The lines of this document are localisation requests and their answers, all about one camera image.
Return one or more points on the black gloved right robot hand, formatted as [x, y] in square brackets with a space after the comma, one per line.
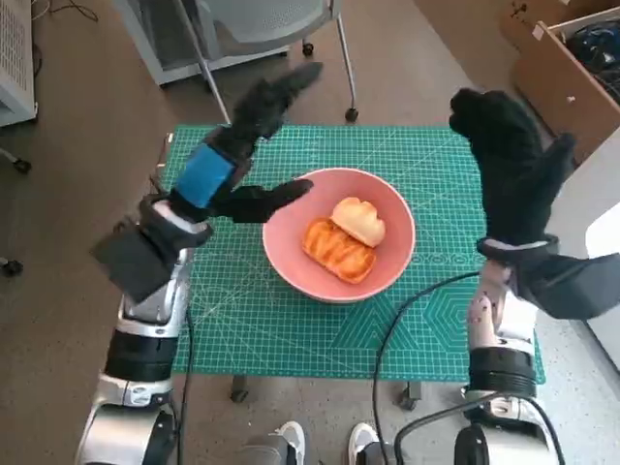
[513, 179]

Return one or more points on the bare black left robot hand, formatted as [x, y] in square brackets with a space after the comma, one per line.
[208, 169]

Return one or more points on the pink bowl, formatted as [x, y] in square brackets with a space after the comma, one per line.
[288, 247]

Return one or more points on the orange ridged toy bread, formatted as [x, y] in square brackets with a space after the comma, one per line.
[339, 257]

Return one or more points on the pale round toy bread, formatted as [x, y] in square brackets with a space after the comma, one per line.
[358, 220]

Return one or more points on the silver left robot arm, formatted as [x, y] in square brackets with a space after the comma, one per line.
[145, 310]

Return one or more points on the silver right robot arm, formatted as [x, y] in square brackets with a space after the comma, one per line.
[504, 329]

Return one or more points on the white rounded appliance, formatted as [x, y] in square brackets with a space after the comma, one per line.
[603, 232]

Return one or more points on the open cardboard box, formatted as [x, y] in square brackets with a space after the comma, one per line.
[547, 68]

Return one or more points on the grey cabinet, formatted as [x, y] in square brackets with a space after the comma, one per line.
[164, 48]

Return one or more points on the green cutting mat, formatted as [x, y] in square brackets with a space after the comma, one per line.
[242, 315]

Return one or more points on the grey mesh office chair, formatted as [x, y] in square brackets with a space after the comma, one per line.
[271, 19]

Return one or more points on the black office chair base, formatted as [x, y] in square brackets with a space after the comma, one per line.
[20, 165]

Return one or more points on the black table caster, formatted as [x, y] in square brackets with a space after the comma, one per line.
[411, 397]
[239, 390]

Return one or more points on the white perforated cabinet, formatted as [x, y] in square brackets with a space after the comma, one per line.
[17, 48]

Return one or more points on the person's foot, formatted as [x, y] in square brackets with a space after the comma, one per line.
[363, 438]
[293, 438]

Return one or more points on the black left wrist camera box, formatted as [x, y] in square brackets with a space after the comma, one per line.
[131, 261]

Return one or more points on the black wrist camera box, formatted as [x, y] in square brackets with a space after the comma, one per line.
[131, 261]
[571, 286]

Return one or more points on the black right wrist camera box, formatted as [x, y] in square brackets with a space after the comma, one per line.
[571, 286]

